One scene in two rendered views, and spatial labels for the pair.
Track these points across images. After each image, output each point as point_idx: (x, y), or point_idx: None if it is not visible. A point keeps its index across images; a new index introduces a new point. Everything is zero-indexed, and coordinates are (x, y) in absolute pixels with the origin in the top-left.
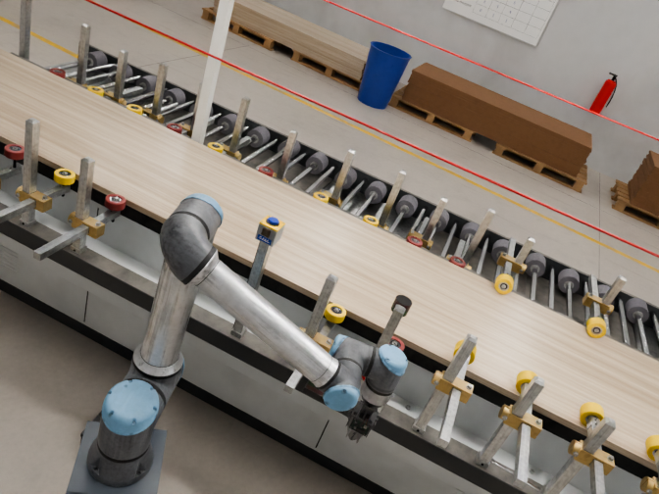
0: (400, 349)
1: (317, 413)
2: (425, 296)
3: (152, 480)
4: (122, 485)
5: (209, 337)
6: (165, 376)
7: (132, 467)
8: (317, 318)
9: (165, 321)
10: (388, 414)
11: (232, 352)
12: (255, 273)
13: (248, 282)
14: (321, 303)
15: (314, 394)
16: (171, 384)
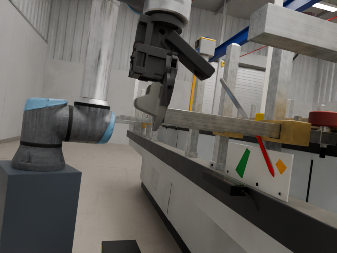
0: (332, 111)
1: (232, 238)
2: None
3: (27, 172)
4: (13, 166)
5: (174, 162)
6: (79, 103)
7: (23, 151)
8: (223, 94)
9: (86, 53)
10: (306, 208)
11: (181, 169)
12: (195, 87)
13: (193, 99)
14: (224, 75)
15: (208, 176)
16: (85, 115)
